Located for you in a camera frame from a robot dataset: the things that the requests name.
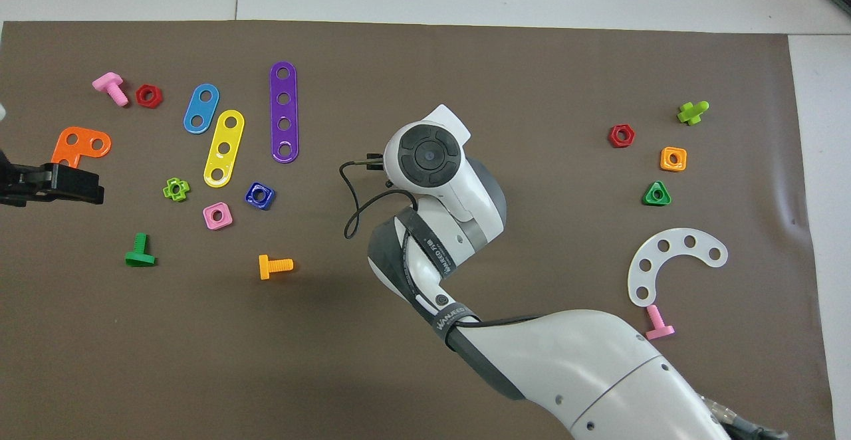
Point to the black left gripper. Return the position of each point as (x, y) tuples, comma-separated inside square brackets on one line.
[(30, 179)]

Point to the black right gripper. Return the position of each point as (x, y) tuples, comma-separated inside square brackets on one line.
[(375, 162)]

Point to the blue square nut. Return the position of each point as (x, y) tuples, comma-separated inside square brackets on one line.
[(249, 195)]

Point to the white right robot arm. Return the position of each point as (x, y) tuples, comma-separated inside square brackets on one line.
[(565, 360)]

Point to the orange heart-shaped plate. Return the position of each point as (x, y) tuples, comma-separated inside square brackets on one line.
[(83, 151)]

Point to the purple four-hole plate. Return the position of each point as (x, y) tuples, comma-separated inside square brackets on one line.
[(284, 111)]

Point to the green plastic bolt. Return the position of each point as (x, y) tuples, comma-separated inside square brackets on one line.
[(139, 257)]

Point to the lime cross nut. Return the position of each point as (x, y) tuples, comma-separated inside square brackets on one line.
[(167, 190)]

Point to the pink plastic bolt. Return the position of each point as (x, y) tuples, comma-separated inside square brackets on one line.
[(106, 82), (658, 330)]

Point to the brown table mat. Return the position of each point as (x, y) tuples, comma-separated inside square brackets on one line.
[(465, 61)]

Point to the red hexagon nut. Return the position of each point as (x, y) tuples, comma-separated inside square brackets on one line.
[(612, 136), (140, 96)]

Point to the yellow three-hole plate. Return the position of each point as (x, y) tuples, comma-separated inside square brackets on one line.
[(227, 135)]

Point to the orange plastic bolt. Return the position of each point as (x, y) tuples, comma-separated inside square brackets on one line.
[(266, 267)]

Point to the pink square nut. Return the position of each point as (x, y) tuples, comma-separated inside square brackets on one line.
[(207, 217)]

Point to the blue two-hole plate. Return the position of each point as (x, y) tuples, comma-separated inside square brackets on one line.
[(201, 108)]

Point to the green triangle nut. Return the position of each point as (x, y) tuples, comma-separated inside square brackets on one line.
[(648, 199)]

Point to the orange square nut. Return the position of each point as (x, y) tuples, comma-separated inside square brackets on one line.
[(664, 159)]

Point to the white curved perforated plate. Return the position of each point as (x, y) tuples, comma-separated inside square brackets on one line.
[(677, 242)]

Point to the lime cross-head bolt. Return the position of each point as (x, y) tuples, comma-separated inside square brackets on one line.
[(691, 114)]

